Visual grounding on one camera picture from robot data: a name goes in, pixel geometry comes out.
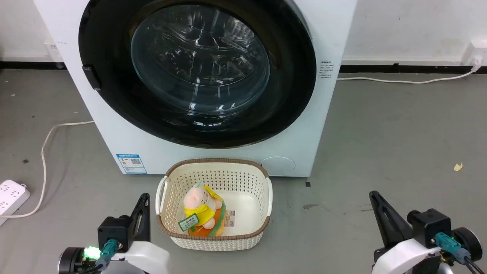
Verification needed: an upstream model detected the black rectangular plastic block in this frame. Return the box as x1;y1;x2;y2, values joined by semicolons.
82;65;102;91

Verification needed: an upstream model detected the round white filter cover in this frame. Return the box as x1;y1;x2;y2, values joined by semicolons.
259;156;296;177

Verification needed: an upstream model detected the cream brown-rimmed laundry basket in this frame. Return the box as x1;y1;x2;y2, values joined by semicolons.
155;158;274;252

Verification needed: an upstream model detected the white wall socket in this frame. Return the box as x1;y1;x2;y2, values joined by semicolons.
461;37;487;67

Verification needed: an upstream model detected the white power strip cable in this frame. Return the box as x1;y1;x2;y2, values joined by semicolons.
0;120;95;219

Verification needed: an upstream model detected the pink plush toy yellow outfit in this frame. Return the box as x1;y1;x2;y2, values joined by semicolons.
182;181;227;237

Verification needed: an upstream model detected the black round glass washer door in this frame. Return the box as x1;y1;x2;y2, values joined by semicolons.
78;0;317;149

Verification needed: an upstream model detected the teal-plug left gripper cable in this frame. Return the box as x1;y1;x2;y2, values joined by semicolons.
78;239;119;274

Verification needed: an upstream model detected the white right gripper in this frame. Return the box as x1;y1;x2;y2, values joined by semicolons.
369;190;442;274

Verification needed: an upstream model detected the white washer power cable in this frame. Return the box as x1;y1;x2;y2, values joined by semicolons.
336;65;482;84

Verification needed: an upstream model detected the white power strip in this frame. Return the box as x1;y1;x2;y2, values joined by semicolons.
0;179;31;226

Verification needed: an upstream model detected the blue energy label sticker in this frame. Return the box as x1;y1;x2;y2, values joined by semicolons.
116;153;148;175

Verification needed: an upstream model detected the teal-plug right gripper cable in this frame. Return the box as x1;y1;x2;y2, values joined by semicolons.
434;232;487;274

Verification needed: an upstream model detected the small printed text sticker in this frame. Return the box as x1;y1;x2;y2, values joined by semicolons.
319;60;336;80

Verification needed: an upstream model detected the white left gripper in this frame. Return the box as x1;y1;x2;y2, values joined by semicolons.
113;193;170;274

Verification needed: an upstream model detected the white front-load washing machine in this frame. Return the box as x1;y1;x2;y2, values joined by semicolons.
33;0;358;178

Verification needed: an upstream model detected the green toy hang tag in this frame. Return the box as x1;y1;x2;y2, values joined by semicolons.
178;213;201;232

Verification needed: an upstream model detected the teal-plug gripper cable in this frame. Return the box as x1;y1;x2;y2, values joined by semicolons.
78;239;119;274
434;232;487;274

